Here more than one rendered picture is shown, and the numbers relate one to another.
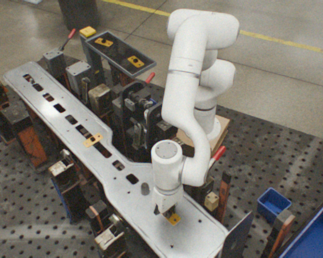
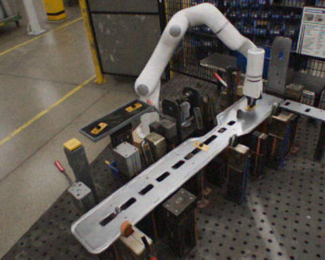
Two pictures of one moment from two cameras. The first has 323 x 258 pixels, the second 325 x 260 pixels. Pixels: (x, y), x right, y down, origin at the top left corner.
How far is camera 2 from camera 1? 186 cm
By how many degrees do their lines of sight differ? 67
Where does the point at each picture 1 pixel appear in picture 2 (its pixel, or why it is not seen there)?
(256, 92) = (42, 173)
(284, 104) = (63, 158)
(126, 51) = (116, 114)
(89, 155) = (217, 145)
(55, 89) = (133, 187)
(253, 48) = not seen: outside the picture
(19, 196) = (233, 250)
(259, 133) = not seen: hidden behind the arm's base
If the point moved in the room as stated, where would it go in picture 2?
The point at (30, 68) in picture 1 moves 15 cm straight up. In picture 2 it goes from (88, 223) to (78, 196)
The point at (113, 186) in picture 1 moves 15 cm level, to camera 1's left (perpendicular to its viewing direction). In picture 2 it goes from (241, 128) to (251, 145)
